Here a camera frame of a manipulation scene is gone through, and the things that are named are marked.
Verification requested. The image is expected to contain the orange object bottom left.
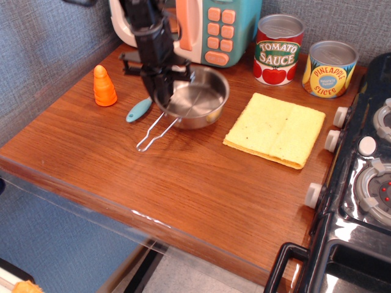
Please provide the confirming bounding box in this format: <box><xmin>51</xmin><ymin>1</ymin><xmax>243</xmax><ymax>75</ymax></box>
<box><xmin>12</xmin><ymin>280</ymin><xmax>43</xmax><ymax>293</ymax></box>

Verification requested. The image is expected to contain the white ladle teal handle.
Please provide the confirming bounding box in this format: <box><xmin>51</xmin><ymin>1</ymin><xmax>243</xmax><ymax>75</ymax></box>
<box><xmin>125</xmin><ymin>96</ymin><xmax>153</xmax><ymax>123</ymax></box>

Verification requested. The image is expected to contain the tomato sauce can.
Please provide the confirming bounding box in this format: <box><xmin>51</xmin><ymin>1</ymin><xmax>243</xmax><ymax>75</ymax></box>
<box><xmin>253</xmin><ymin>14</ymin><xmax>305</xmax><ymax>85</ymax></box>

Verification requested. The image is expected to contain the white stove knob upper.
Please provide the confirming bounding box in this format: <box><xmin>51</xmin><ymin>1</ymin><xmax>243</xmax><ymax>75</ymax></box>
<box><xmin>333</xmin><ymin>107</ymin><xmax>349</xmax><ymax>128</ymax></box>

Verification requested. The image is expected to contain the black toy stove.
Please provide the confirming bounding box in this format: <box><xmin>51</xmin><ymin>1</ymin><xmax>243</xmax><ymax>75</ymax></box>
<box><xmin>265</xmin><ymin>53</ymin><xmax>390</xmax><ymax>292</ymax></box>

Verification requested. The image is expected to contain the orange toy carrot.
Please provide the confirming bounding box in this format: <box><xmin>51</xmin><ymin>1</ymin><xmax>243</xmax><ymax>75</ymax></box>
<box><xmin>93</xmin><ymin>65</ymin><xmax>117</xmax><ymax>107</ymax></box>

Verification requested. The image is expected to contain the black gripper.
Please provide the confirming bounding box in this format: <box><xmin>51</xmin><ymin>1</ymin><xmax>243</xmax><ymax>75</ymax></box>
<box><xmin>120</xmin><ymin>26</ymin><xmax>195</xmax><ymax>106</ymax></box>

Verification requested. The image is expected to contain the stainless steel pot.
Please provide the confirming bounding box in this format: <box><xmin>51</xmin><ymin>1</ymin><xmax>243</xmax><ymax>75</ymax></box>
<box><xmin>136</xmin><ymin>66</ymin><xmax>230</xmax><ymax>152</ymax></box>

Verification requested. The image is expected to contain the pineapple slices can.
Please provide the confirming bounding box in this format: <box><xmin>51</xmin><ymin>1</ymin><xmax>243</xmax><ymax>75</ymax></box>
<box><xmin>302</xmin><ymin>40</ymin><xmax>359</xmax><ymax>99</ymax></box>

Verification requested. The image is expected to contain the white stove knob middle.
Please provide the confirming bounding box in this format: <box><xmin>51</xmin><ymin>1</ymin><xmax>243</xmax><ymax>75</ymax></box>
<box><xmin>324</xmin><ymin>130</ymin><xmax>340</xmax><ymax>153</ymax></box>

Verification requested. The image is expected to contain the yellow folded towel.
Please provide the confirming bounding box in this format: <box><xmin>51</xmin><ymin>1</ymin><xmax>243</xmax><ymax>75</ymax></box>
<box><xmin>223</xmin><ymin>93</ymin><xmax>326</xmax><ymax>170</ymax></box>

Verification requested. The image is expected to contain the white stove knob lower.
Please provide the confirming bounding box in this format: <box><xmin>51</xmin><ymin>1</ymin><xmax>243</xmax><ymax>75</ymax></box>
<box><xmin>304</xmin><ymin>183</ymin><xmax>323</xmax><ymax>209</ymax></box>

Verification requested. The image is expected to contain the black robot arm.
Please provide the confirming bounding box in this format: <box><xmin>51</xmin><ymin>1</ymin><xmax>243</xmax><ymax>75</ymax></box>
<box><xmin>120</xmin><ymin>1</ymin><xmax>195</xmax><ymax>106</ymax></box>

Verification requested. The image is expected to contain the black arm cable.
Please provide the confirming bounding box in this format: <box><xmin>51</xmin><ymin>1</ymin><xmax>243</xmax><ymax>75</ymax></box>
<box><xmin>62</xmin><ymin>0</ymin><xmax>183</xmax><ymax>42</ymax></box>

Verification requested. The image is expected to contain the teal toy microwave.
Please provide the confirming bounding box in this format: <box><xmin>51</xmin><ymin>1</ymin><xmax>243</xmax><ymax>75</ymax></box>
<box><xmin>109</xmin><ymin>1</ymin><xmax>262</xmax><ymax>68</ymax></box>

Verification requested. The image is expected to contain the white stove knob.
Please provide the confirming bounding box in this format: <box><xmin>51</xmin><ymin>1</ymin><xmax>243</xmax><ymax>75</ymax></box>
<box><xmin>304</xmin><ymin>183</ymin><xmax>323</xmax><ymax>209</ymax></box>
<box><xmin>333</xmin><ymin>107</ymin><xmax>349</xmax><ymax>128</ymax></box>
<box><xmin>324</xmin><ymin>130</ymin><xmax>340</xmax><ymax>153</ymax></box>

